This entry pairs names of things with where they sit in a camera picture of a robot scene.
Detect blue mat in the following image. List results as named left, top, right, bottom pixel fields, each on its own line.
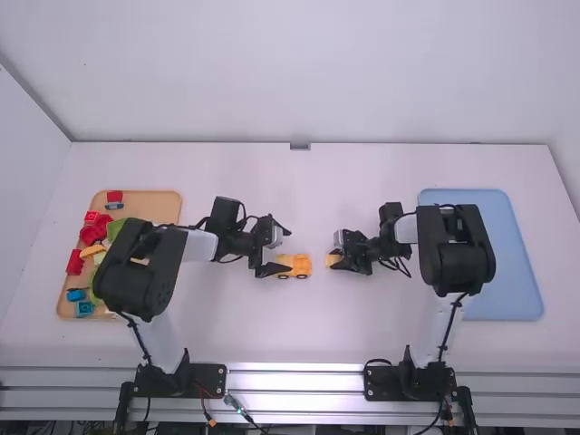
left=416, top=188, right=546, bottom=323

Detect yellow toy car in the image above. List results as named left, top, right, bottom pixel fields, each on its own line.
left=275, top=253, right=314, bottom=281

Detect silver rails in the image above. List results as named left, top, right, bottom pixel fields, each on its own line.
left=0, top=361, right=580, bottom=428

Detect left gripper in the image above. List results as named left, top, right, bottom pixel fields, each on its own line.
left=246, top=215, right=294, bottom=280

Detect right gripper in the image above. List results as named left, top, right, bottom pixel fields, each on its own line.
left=328, top=228, right=375, bottom=276

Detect green toy brick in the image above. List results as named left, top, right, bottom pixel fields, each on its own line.
left=88, top=271, right=111, bottom=307
left=106, top=217, right=132, bottom=242

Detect tan tray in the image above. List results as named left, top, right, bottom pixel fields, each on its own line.
left=54, top=189, right=183, bottom=322

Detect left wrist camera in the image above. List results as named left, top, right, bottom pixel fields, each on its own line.
left=266, top=225, right=287, bottom=252

